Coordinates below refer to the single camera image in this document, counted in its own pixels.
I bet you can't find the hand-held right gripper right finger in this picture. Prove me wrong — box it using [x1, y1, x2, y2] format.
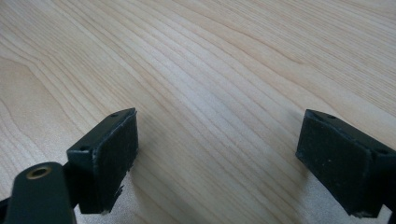
[295, 108, 396, 218]

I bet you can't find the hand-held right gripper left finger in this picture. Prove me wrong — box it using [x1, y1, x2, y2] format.
[65, 107, 140, 216]

